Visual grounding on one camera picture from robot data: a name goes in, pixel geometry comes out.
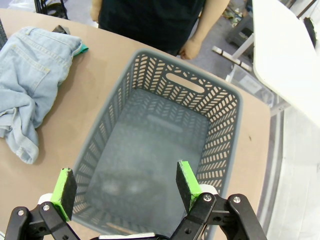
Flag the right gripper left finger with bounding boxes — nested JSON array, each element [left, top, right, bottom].
[[4, 167, 81, 240]]

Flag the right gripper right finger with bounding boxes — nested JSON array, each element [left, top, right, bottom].
[[169, 159, 268, 240]]

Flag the light blue denim jeans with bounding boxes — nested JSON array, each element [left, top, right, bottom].
[[0, 26, 83, 165]]

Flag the teal garment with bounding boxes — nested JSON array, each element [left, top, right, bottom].
[[72, 42, 90, 57]]

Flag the person's left forearm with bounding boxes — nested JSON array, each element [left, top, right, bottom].
[[191, 0, 231, 45]]

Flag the person's right forearm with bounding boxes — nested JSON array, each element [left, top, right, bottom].
[[90, 0, 102, 23]]

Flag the person's left hand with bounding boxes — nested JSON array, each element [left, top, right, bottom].
[[179, 38, 202, 61]]

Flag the grey step stool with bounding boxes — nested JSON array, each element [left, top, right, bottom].
[[226, 14, 255, 48]]

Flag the white table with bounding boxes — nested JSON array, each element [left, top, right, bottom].
[[211, 0, 320, 127]]

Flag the person in black t-shirt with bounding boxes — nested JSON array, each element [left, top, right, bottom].
[[97, 0, 208, 57]]

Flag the black bag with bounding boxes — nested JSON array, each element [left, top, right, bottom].
[[303, 16, 318, 48]]

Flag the black camera tripod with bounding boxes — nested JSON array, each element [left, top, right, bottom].
[[33, 0, 70, 20]]

